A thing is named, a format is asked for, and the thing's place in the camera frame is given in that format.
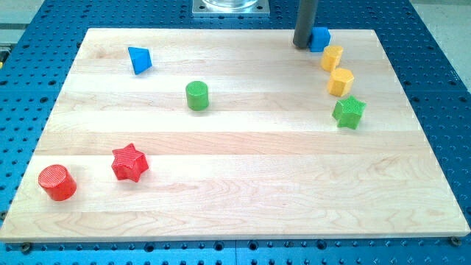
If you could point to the red star block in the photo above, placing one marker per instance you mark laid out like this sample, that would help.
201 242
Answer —
129 163

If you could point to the blue cube block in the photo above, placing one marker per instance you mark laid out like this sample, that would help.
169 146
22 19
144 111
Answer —
320 38

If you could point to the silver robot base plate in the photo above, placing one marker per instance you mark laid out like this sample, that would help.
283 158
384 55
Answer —
230 8

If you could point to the yellow hexagon block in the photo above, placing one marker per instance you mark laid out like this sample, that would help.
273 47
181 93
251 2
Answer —
331 57
340 82

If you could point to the green star block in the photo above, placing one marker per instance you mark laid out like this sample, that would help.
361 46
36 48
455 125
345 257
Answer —
348 112

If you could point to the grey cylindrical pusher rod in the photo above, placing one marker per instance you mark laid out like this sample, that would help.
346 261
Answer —
306 16

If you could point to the red cylinder block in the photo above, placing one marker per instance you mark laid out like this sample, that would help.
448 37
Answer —
57 182

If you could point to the green cylinder block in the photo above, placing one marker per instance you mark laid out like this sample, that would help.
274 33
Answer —
197 95

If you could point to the yellow hexagon block lower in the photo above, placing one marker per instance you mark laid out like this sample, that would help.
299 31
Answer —
340 82

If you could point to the light wooden board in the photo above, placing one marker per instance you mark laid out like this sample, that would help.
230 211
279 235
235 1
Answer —
265 159

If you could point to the blue perforated metal table plate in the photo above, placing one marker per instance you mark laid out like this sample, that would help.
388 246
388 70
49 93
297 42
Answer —
37 67

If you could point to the blue triangle block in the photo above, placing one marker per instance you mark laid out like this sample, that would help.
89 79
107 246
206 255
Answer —
140 59

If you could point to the yellow hexagon block upper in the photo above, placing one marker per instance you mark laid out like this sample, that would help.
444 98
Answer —
331 57

